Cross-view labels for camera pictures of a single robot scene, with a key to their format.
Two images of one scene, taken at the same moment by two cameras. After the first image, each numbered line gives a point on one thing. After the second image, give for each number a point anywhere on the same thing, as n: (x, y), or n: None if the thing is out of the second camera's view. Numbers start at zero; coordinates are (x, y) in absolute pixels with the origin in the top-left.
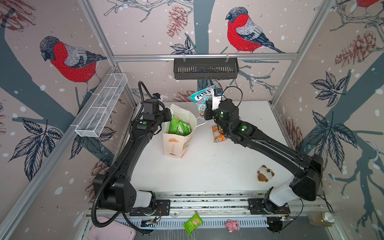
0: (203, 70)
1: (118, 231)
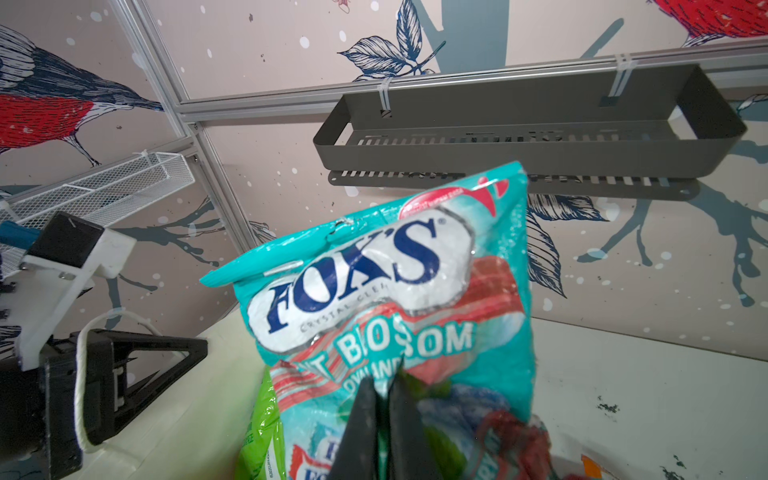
0: (648, 134)
1: None
